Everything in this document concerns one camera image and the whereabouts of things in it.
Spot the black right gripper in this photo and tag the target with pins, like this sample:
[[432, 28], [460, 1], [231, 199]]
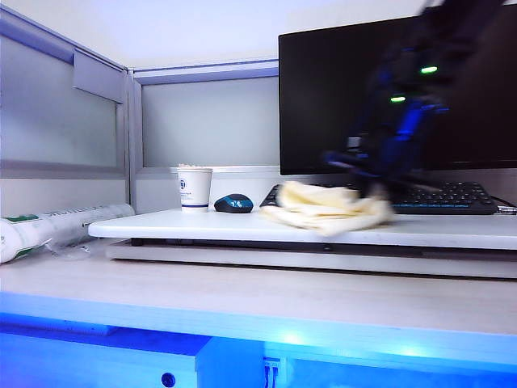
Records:
[[398, 141]]

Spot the cream yellow cloth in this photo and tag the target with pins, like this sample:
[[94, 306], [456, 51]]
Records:
[[323, 210]]

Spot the black and blue mouse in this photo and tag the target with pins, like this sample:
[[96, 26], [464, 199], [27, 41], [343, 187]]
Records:
[[233, 203]]

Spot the white paper cup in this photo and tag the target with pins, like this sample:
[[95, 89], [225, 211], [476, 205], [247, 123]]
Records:
[[194, 190]]

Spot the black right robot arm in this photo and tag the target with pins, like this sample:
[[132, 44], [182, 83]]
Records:
[[448, 44]]

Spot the black computer keyboard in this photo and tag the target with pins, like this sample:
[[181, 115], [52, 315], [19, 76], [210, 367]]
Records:
[[444, 200]]

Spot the black computer monitor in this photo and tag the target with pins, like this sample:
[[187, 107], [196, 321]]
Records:
[[323, 101]]

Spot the white desk riser board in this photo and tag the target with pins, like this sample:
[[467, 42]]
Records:
[[202, 228]]

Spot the round blue knob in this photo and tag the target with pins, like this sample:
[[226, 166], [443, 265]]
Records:
[[167, 379]]

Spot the grey partition name plate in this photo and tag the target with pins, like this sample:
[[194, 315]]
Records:
[[97, 74]]

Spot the crumpled clear plastic wrapper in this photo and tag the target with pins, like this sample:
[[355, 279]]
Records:
[[70, 248]]

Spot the white green wrapped roll package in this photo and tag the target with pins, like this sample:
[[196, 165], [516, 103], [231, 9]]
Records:
[[44, 226]]

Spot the white bracket under table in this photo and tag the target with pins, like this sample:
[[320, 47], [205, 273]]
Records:
[[228, 363]]

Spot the grey partition corner post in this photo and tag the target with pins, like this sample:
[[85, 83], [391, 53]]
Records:
[[133, 141]]

